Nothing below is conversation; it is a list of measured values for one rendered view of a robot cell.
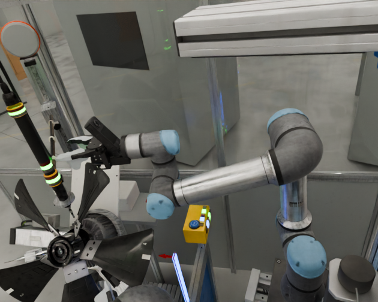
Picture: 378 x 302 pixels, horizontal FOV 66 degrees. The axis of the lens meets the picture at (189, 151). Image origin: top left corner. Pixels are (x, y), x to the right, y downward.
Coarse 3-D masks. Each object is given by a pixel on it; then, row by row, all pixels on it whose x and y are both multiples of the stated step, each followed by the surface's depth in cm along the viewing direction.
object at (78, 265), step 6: (72, 264) 118; (78, 264) 119; (84, 264) 120; (66, 270) 116; (72, 270) 117; (78, 270) 118; (84, 270) 119; (66, 276) 115; (72, 276) 116; (78, 276) 118; (66, 282) 115
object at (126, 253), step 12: (108, 240) 118; (120, 240) 117; (132, 240) 115; (144, 240) 114; (96, 252) 114; (108, 252) 113; (120, 252) 112; (132, 252) 111; (144, 252) 111; (96, 264) 111; (108, 264) 110; (120, 264) 109; (132, 264) 108; (144, 264) 108; (120, 276) 107; (132, 276) 106; (144, 276) 106
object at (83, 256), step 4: (92, 240) 120; (96, 240) 120; (100, 240) 120; (88, 244) 119; (92, 244) 119; (96, 244) 118; (84, 248) 118; (88, 248) 117; (96, 248) 117; (84, 252) 116; (88, 252) 116; (92, 252) 115; (80, 256) 114; (84, 256) 114; (88, 256) 114; (92, 256) 114
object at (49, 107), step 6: (48, 102) 147; (54, 102) 147; (42, 108) 142; (48, 108) 141; (54, 108) 141; (48, 114) 142; (54, 114) 143; (60, 114) 147; (48, 120) 143; (54, 120) 144
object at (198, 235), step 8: (192, 208) 142; (200, 208) 142; (208, 208) 141; (192, 216) 138; (200, 216) 137; (184, 224) 135; (184, 232) 133; (192, 232) 132; (200, 232) 131; (192, 240) 135; (200, 240) 134
